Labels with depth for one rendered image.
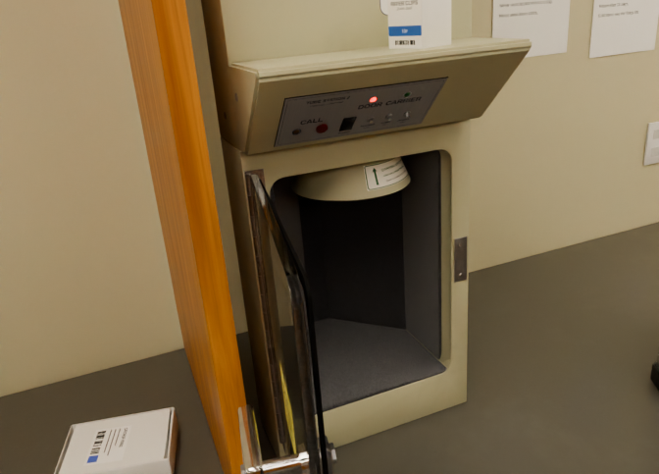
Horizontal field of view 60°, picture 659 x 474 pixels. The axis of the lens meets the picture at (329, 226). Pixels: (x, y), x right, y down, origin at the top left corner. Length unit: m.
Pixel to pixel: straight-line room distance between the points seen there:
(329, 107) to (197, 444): 0.58
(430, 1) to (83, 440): 0.78
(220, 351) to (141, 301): 0.55
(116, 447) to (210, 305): 0.38
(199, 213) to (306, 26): 0.25
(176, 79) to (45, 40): 0.54
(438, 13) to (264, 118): 0.22
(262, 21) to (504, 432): 0.68
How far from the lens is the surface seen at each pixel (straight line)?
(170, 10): 0.56
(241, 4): 0.67
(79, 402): 1.15
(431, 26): 0.66
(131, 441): 0.96
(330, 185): 0.77
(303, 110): 0.61
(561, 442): 0.96
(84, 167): 1.11
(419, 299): 0.96
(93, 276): 1.17
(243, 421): 0.57
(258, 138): 0.63
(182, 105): 0.57
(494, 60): 0.69
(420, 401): 0.95
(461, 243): 0.85
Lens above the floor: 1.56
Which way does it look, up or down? 21 degrees down
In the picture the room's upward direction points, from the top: 5 degrees counter-clockwise
